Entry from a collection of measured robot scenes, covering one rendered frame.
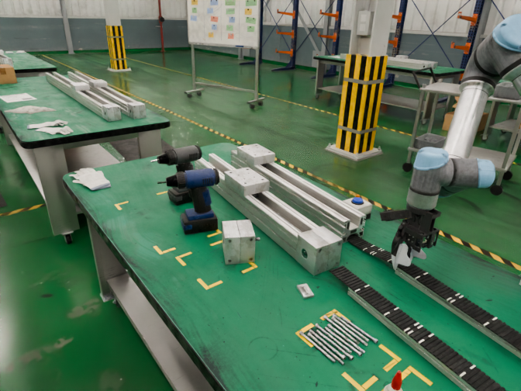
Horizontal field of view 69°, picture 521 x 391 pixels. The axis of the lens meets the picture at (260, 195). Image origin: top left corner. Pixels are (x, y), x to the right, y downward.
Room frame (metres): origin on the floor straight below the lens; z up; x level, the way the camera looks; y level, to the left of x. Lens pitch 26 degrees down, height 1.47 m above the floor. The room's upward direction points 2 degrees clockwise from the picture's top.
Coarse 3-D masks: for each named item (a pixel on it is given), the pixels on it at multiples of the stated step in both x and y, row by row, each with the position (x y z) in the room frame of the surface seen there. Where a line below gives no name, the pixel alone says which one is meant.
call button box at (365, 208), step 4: (344, 200) 1.29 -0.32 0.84; (348, 200) 1.29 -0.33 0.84; (364, 200) 1.29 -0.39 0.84; (348, 204) 1.26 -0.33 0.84; (352, 204) 1.26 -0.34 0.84; (356, 204) 1.26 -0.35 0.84; (360, 204) 1.26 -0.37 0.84; (364, 204) 1.26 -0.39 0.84; (368, 204) 1.26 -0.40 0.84; (356, 208) 1.23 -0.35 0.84; (360, 208) 1.23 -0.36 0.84; (364, 208) 1.24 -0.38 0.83; (368, 208) 1.25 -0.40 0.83; (364, 212) 1.25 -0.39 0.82; (368, 212) 1.26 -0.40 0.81; (368, 216) 1.26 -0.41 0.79
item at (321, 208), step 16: (240, 160) 1.69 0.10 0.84; (272, 176) 1.45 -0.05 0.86; (288, 176) 1.47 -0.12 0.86; (272, 192) 1.44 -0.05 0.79; (288, 192) 1.34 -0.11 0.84; (304, 192) 1.30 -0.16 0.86; (320, 192) 1.30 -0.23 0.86; (304, 208) 1.27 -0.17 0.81; (320, 208) 1.18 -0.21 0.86; (336, 208) 1.22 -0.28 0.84; (352, 208) 1.18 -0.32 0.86; (320, 224) 1.17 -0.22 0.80; (336, 224) 1.11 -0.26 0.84; (352, 224) 1.13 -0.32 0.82
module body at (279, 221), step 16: (224, 192) 1.40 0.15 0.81; (240, 208) 1.28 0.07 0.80; (256, 208) 1.18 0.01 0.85; (272, 208) 1.23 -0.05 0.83; (288, 208) 1.17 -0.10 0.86; (256, 224) 1.18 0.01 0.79; (272, 224) 1.09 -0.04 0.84; (288, 224) 1.05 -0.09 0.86; (304, 224) 1.07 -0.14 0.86; (288, 240) 1.01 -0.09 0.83
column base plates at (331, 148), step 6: (330, 150) 4.36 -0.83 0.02; (336, 150) 4.29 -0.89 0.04; (342, 150) 4.29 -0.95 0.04; (372, 150) 4.33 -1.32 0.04; (378, 150) 4.33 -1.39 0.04; (348, 156) 4.14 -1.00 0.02; (354, 156) 4.08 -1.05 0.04; (360, 156) 4.09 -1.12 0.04; (366, 156) 4.16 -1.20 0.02; (372, 156) 4.21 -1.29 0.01
